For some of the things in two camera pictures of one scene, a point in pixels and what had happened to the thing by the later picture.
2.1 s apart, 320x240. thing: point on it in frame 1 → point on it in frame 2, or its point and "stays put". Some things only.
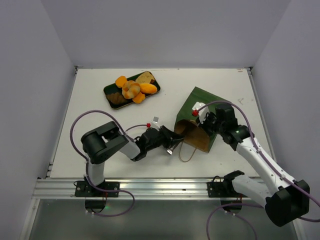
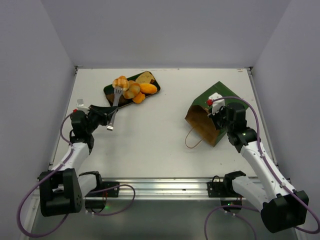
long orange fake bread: (138, 98) → (138, 96)
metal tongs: (170, 151) → (117, 91)
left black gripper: (165, 136) → (99, 116)
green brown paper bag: (186, 124) → (197, 115)
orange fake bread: (148, 88) stays put
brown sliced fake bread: (146, 77) stays put
